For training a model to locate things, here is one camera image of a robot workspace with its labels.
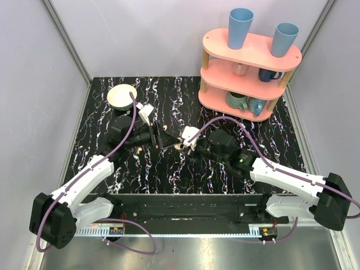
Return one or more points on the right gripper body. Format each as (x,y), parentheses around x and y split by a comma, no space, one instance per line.
(203,149)

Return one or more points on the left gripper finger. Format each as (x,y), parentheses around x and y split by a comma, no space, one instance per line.
(165,140)
(159,130)

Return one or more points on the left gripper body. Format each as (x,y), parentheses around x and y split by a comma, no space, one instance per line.
(156,135)

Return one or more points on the beige earbud charging case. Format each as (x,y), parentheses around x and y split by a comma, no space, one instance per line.
(179,146)

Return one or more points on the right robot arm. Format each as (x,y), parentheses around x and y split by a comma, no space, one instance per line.
(325,199)

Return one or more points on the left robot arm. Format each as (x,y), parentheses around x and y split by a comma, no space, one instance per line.
(56,217)

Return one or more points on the white ceramic bowl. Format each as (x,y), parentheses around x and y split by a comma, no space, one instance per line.
(119,97)

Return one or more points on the green glazed mug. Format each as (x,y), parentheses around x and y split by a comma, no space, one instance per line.
(237,101)

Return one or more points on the light blue mug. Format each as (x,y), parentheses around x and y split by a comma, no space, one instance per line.
(255,105)

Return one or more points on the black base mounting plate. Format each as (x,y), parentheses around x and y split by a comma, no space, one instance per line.
(242,208)

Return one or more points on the pink three-tier shelf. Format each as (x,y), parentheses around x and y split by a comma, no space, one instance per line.
(217,77)

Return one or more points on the pink mug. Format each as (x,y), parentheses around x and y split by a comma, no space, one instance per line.
(239,69)

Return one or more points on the dark blue mug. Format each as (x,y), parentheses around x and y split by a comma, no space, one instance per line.
(265,75)

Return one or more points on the tall blue cup left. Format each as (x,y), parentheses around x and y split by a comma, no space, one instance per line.
(240,20)

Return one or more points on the tall blue cup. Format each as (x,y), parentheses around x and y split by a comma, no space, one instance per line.
(283,38)
(240,20)

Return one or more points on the tall blue cup right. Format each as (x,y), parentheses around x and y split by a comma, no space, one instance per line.
(283,38)

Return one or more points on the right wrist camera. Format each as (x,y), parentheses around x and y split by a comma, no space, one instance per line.
(190,136)

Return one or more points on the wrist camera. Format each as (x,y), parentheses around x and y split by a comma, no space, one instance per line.
(190,136)
(144,112)

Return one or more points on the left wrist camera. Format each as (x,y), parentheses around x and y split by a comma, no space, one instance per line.
(144,112)

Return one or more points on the aluminium rail frame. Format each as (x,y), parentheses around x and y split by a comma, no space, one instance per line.
(114,229)

